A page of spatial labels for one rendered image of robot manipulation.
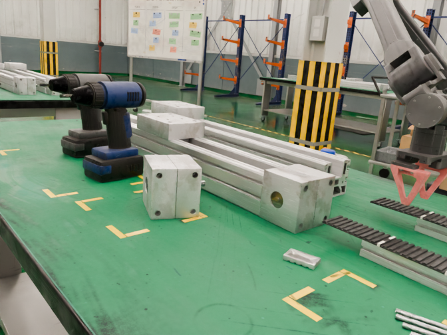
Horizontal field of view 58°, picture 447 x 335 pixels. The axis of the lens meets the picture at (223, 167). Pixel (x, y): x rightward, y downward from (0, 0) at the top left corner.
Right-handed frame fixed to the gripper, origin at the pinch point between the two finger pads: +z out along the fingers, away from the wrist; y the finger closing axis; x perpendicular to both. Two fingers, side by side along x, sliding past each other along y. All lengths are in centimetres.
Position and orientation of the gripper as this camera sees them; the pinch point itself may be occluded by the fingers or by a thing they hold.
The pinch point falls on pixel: (416, 197)
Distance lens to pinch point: 86.8
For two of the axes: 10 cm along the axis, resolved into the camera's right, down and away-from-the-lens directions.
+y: -7.7, 1.0, -6.3
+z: -0.9, 9.6, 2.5
